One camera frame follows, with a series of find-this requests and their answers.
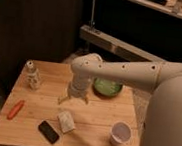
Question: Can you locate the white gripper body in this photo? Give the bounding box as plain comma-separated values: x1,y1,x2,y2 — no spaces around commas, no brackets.
67,78,90,100

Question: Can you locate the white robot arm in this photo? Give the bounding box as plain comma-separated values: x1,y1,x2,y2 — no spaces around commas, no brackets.
59,53,182,146

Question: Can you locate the clear plastic bottle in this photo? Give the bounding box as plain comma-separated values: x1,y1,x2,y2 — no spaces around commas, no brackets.
26,60,41,90

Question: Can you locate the green bowl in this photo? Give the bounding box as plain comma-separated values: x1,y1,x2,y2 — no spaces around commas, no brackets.
93,78,123,97

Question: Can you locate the black smartphone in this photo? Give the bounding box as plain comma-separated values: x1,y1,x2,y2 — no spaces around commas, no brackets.
38,121,60,144

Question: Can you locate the wooden table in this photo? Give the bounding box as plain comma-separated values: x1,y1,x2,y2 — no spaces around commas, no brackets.
0,61,139,146

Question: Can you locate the white paper cup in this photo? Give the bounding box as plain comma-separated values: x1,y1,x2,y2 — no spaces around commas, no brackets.
110,122,131,146

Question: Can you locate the orange carrot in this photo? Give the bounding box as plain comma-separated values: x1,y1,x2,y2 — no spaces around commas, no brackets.
7,100,25,120

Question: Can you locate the grey metal beam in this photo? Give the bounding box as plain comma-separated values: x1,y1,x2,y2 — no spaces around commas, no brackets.
79,24,164,62

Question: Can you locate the metal pole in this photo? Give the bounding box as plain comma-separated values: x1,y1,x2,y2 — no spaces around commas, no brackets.
89,0,96,29

